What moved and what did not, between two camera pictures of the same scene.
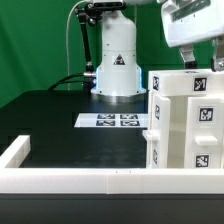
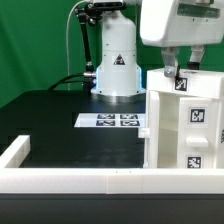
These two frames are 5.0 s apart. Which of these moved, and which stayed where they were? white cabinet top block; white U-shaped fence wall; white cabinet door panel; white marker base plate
Moved: white cabinet door panel
Stayed: white cabinet top block; white marker base plate; white U-shaped fence wall
